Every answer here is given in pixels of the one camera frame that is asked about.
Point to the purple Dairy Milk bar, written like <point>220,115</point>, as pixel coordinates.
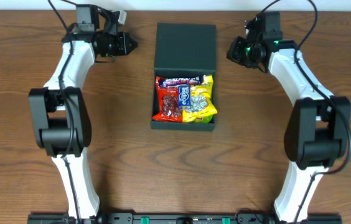
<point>172,82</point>

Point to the yellow Hacks candy bag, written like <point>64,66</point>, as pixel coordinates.
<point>201,100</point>

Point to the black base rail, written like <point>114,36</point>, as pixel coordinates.
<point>129,218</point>

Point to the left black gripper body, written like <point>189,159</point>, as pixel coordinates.
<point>124,43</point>

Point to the blue Eclipse mints pack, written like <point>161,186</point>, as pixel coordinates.
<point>184,100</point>

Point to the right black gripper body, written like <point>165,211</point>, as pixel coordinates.
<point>238,50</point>

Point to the green Haribo gummy bag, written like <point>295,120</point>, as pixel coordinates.
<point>202,119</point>

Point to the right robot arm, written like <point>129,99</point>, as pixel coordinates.
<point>318,131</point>

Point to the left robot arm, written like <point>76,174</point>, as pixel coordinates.
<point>60,118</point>

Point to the red Hacks candy bag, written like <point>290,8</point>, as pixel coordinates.
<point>168,99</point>

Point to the dark green box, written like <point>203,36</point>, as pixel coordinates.
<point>183,51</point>

